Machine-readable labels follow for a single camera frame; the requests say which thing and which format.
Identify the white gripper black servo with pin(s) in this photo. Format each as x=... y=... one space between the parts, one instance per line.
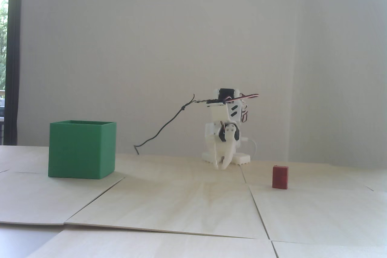
x=224 y=148

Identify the red block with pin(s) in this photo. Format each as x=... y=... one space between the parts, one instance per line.
x=280 y=177

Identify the white robot arm with base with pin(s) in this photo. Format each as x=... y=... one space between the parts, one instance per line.
x=238 y=105

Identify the green open box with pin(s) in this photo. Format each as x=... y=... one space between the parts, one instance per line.
x=78 y=152

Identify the white paper backdrop sheet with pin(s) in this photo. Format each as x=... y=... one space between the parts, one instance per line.
x=121 y=58

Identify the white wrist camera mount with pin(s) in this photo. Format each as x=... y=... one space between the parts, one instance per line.
x=218 y=112

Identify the dark window frame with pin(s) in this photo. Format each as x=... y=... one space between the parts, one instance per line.
x=13 y=58

